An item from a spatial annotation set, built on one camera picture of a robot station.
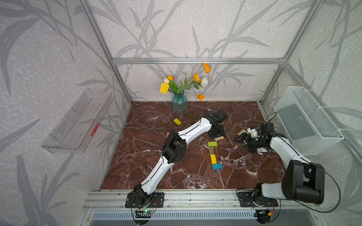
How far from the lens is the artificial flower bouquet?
93 cm

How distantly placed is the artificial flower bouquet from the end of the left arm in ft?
0.66

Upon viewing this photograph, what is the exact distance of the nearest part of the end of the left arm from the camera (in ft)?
2.32
